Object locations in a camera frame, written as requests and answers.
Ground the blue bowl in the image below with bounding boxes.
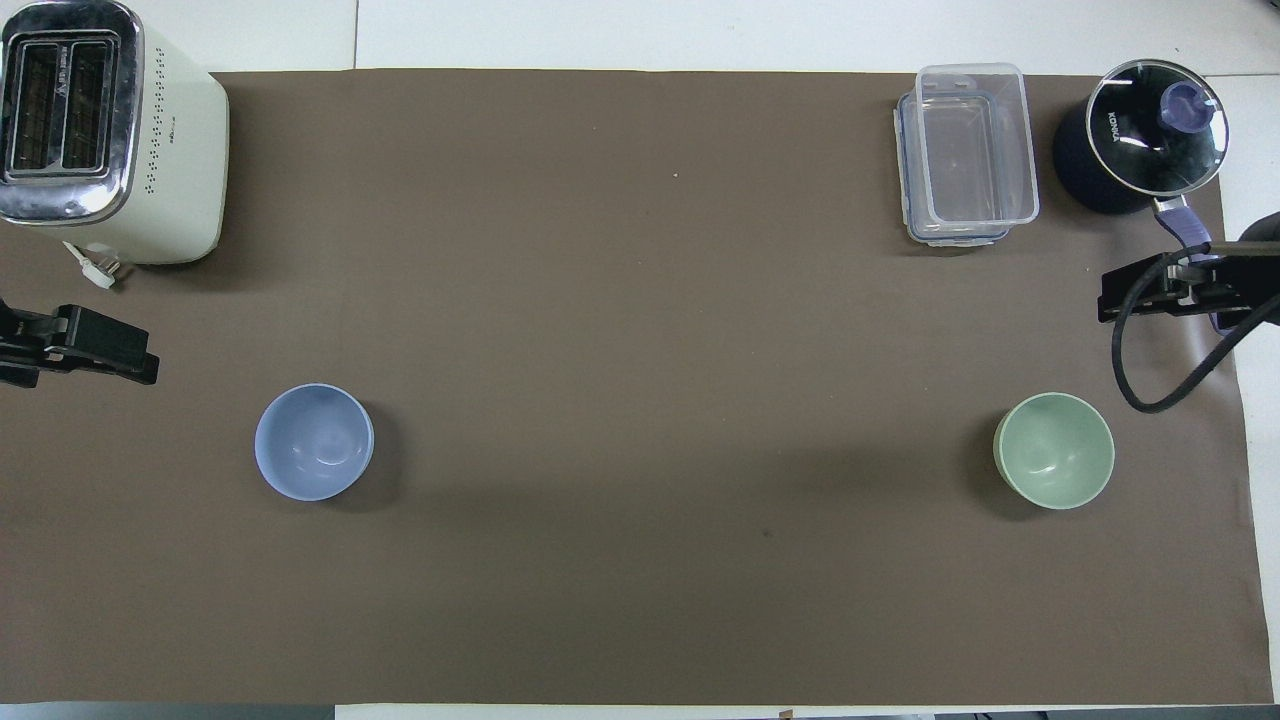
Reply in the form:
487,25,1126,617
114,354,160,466
254,384,376,502

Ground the green bowl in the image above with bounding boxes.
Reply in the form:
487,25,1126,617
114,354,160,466
993,392,1116,511

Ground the clear container with blue seal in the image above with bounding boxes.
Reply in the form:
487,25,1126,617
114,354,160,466
893,91,1014,248

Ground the clear plastic container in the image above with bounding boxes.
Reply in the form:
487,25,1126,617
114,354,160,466
915,63,1041,228

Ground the cream and chrome toaster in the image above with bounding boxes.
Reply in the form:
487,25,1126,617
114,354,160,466
0,0,231,267

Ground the white power plug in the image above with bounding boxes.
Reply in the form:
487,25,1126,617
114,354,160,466
62,241,124,292

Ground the glass lid with purple knob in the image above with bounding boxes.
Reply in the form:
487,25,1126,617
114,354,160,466
1085,58,1231,197

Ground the dark pot with purple handle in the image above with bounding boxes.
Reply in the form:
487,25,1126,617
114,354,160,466
1051,95,1244,334

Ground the black cable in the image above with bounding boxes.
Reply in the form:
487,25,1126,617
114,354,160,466
1111,249,1280,414

